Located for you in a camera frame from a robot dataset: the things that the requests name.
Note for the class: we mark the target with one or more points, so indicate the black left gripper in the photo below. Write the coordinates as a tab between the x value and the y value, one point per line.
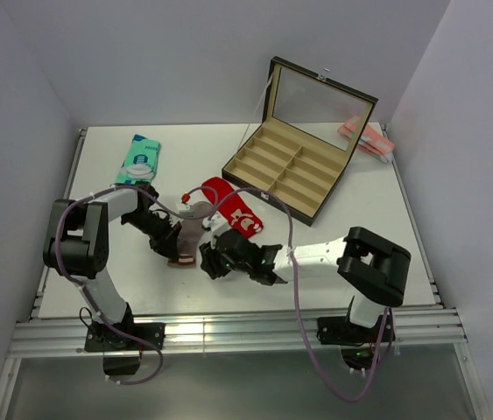
166	243

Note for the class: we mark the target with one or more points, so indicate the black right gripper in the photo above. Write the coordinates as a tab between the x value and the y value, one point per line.
210	261

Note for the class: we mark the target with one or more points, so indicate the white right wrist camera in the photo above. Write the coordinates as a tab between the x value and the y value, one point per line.
215	225

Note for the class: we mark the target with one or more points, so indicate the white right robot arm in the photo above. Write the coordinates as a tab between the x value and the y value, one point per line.
375	267

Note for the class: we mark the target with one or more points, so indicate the pink patterned sock pair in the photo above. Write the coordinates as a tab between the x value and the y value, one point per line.
370	142

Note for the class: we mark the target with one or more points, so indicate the black compartment display box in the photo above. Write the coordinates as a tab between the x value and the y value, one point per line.
300	140

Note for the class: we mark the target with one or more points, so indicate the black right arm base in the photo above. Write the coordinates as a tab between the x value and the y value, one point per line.
358	344

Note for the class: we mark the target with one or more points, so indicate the red sock with white print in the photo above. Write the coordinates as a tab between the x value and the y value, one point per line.
234	210

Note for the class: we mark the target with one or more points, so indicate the aluminium front rail frame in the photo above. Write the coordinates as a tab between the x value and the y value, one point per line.
431	370

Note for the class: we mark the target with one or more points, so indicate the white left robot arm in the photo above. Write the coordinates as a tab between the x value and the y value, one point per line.
77	245

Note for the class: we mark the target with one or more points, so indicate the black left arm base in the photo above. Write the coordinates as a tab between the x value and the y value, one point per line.
122	356

